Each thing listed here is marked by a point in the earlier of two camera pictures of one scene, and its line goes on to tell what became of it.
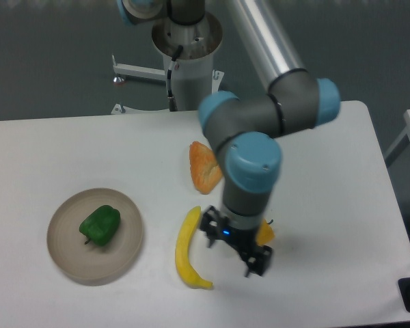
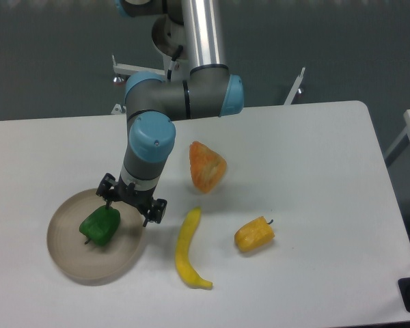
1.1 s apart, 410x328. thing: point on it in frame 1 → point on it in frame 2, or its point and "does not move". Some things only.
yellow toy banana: (182, 255) does not move
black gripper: (256, 260) → (128, 193)
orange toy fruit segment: (206, 171) does not move
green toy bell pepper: (100, 225) does not move
